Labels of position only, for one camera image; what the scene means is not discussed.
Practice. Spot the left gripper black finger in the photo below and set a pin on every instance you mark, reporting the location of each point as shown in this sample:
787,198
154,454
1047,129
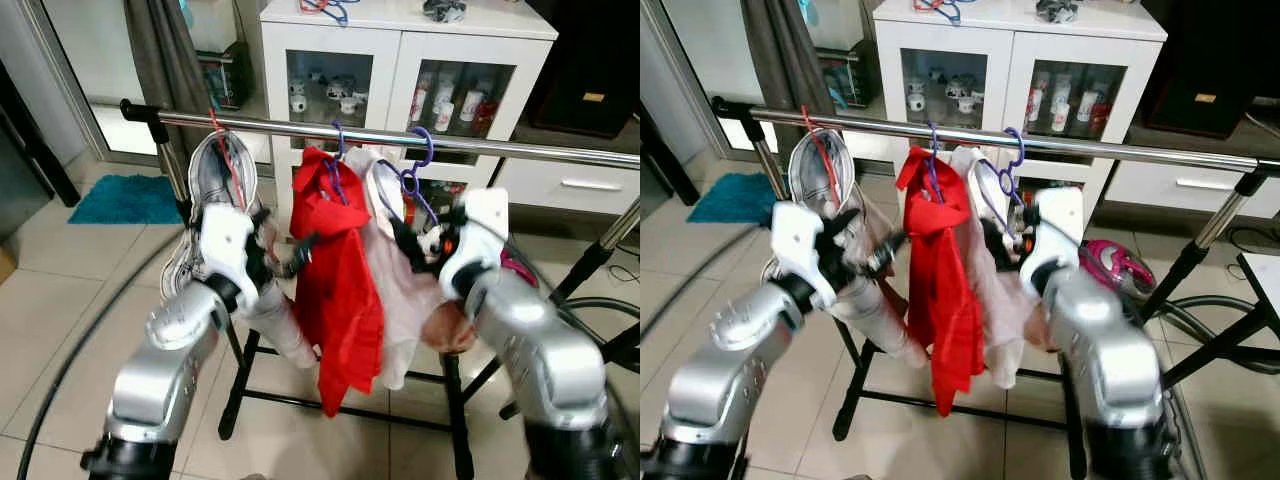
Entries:
264,221
848,222
887,254
302,256

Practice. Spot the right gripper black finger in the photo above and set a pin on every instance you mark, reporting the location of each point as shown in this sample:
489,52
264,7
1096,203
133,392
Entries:
413,259
408,232
1001,259
1000,233

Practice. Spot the purple plastic hanger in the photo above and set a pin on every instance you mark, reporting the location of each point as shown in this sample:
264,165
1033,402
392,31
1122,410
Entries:
338,150
933,150
1021,150
431,148

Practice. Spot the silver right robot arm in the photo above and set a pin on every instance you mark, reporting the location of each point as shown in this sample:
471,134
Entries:
1110,370
540,360

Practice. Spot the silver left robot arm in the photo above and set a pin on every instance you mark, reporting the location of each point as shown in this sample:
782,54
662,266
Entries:
725,370
160,380

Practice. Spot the red plastic hanger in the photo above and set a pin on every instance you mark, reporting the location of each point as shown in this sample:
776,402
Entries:
825,160
227,160

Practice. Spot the pale pink cream garment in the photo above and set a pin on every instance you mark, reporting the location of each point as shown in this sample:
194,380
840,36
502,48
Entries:
400,300
1005,310

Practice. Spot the red garment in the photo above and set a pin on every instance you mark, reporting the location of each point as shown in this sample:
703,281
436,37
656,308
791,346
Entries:
940,290
335,290

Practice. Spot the silvery white garment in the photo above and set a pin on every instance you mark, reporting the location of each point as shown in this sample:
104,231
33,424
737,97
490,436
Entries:
205,180
805,170

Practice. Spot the pink vacuum cleaner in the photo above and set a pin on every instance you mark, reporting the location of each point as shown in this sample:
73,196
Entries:
518,268
1115,262

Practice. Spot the teal floor mat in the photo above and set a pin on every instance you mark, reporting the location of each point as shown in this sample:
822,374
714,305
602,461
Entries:
735,200
120,200

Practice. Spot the white bottle red label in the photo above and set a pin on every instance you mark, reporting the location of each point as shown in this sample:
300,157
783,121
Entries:
1088,104
1037,104
471,104
1060,114
444,114
420,104

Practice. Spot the small white figurine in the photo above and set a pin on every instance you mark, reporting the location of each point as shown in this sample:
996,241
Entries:
966,100
916,101
298,101
349,100

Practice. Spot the white low drawer unit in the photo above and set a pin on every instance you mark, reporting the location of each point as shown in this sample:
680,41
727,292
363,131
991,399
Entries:
1200,200
560,195

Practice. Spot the steel and black clothes rack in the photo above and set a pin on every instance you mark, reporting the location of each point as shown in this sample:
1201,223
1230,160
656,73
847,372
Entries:
1150,152
550,152

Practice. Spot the white glass-door cabinet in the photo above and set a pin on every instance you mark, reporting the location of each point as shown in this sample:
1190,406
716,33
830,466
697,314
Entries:
400,45
1010,50

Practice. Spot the dark grey curtain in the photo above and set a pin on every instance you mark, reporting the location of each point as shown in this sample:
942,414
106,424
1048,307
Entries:
780,50
165,50

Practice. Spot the dark grey cabinet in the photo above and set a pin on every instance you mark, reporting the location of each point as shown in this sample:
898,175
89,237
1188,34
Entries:
665,160
20,170

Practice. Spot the small grey object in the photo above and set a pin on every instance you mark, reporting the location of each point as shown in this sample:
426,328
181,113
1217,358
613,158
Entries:
445,10
1057,10

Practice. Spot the aluminium sliding glass door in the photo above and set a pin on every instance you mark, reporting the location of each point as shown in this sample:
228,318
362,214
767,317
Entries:
680,70
60,70

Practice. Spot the black speaker cabinet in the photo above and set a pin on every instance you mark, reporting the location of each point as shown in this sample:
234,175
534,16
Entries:
585,60
1200,60

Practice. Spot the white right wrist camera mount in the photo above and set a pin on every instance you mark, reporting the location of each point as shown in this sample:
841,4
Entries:
1058,230
480,235

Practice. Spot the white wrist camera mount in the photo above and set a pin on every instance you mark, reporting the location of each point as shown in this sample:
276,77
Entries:
480,235
1058,230
800,245
225,245

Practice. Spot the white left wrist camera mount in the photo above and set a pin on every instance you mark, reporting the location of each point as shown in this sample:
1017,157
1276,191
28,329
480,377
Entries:
800,245
225,245

